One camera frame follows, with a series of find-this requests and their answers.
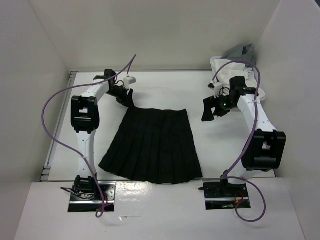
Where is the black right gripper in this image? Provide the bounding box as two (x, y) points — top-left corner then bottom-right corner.
(201, 92), (237, 122)

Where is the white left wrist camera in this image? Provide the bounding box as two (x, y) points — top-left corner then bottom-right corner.
(122, 75), (137, 89)

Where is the grey skirt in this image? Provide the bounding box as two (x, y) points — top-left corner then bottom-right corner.
(221, 44), (257, 65)

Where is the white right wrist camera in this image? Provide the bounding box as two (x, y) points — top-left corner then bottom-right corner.
(208, 81), (224, 97)

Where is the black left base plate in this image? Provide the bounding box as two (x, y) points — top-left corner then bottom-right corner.
(60, 181), (117, 213)

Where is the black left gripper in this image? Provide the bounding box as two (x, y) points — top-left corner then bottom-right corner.
(106, 84), (135, 109)

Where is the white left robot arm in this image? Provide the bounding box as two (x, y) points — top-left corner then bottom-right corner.
(70, 69), (136, 200)

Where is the white skirt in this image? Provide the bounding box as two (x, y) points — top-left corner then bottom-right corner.
(210, 56), (267, 101)

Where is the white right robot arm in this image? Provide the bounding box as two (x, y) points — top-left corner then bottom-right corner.
(201, 76), (287, 197)

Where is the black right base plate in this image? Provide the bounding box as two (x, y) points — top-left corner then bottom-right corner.
(198, 180), (251, 211)

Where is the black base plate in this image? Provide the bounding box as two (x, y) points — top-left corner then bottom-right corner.
(60, 181), (117, 213)
(198, 180), (251, 211)

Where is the black pleated skirt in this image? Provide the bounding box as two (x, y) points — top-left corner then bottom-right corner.
(98, 90), (203, 185)

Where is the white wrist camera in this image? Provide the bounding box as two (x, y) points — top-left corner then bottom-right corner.
(208, 81), (224, 97)
(122, 75), (137, 89)

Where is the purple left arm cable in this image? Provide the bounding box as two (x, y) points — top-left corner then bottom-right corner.
(41, 53), (138, 218)

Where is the white perforated plastic basket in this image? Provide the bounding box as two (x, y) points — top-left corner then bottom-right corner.
(210, 55), (267, 103)

